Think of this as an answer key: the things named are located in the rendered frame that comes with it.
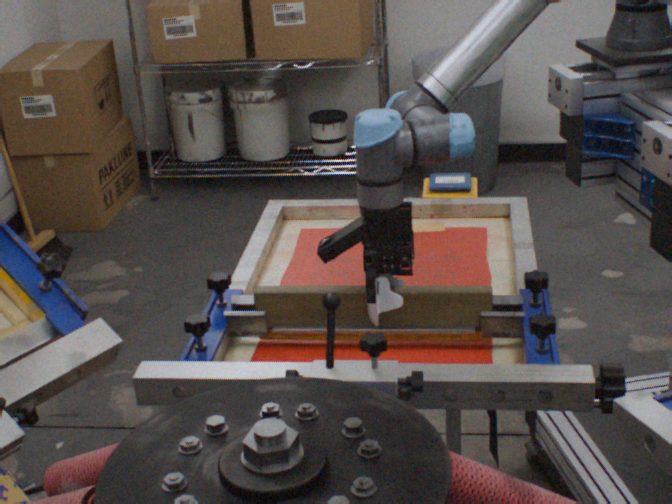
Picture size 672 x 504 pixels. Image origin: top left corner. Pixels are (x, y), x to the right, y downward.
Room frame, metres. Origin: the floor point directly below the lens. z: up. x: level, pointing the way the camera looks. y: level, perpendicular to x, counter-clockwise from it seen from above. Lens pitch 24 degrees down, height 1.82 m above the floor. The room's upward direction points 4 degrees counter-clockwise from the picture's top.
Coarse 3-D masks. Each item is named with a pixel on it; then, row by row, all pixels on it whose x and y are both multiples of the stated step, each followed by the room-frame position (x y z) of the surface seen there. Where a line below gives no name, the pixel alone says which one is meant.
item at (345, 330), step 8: (272, 328) 1.54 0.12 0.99; (280, 328) 1.54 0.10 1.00; (288, 328) 1.54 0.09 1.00; (296, 328) 1.54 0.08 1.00; (304, 328) 1.53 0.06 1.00; (312, 328) 1.53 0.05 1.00; (320, 328) 1.53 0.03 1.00; (336, 328) 1.53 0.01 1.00; (344, 328) 1.52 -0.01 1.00; (352, 328) 1.52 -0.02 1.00; (360, 328) 1.52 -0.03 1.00; (368, 328) 1.52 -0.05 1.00; (376, 328) 1.52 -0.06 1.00; (384, 328) 1.51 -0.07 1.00; (392, 328) 1.51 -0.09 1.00; (400, 328) 1.51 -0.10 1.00; (408, 328) 1.51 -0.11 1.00; (416, 328) 1.51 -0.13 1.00; (424, 328) 1.51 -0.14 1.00; (432, 328) 1.50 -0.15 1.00; (440, 328) 1.50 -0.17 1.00; (448, 328) 1.50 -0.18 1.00; (456, 328) 1.50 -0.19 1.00; (464, 328) 1.50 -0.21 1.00; (472, 328) 1.49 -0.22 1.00
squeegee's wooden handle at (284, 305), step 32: (256, 288) 1.57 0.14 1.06; (288, 288) 1.56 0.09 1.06; (320, 288) 1.55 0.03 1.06; (352, 288) 1.54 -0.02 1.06; (416, 288) 1.53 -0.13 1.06; (448, 288) 1.52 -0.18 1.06; (480, 288) 1.51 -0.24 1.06; (288, 320) 1.55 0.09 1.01; (320, 320) 1.54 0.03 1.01; (352, 320) 1.53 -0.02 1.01; (384, 320) 1.52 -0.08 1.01; (416, 320) 1.52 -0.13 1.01; (448, 320) 1.51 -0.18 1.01; (480, 320) 1.50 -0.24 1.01
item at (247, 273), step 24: (264, 216) 2.08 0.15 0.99; (288, 216) 2.13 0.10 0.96; (312, 216) 2.13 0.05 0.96; (336, 216) 2.12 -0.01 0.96; (432, 216) 2.09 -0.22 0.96; (456, 216) 2.08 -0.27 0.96; (480, 216) 2.07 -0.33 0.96; (504, 216) 2.06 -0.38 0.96; (528, 216) 1.98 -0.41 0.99; (264, 240) 1.94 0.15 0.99; (528, 240) 1.85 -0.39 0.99; (240, 264) 1.83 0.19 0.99; (264, 264) 1.90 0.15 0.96; (528, 264) 1.74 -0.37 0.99; (240, 288) 1.72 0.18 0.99; (216, 360) 1.47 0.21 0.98
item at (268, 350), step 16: (304, 240) 2.01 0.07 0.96; (320, 240) 2.00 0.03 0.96; (304, 256) 1.93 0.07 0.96; (288, 272) 1.85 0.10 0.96; (304, 272) 1.85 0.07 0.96; (256, 352) 1.53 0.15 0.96; (272, 352) 1.53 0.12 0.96; (288, 352) 1.52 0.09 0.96; (304, 352) 1.52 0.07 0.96; (320, 352) 1.52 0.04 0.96; (336, 352) 1.51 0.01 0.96; (352, 352) 1.51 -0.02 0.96
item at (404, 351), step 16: (416, 240) 1.97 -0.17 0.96; (432, 240) 1.97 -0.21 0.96; (448, 240) 1.96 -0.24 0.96; (464, 240) 1.96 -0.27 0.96; (480, 240) 1.95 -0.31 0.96; (464, 256) 1.87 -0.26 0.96; (480, 256) 1.87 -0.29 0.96; (464, 272) 1.80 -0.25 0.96; (480, 272) 1.79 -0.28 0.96; (384, 352) 1.50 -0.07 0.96; (400, 352) 1.50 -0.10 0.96; (416, 352) 1.50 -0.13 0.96; (432, 352) 1.49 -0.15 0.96; (448, 352) 1.49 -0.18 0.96; (464, 352) 1.49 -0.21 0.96; (480, 352) 1.48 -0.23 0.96
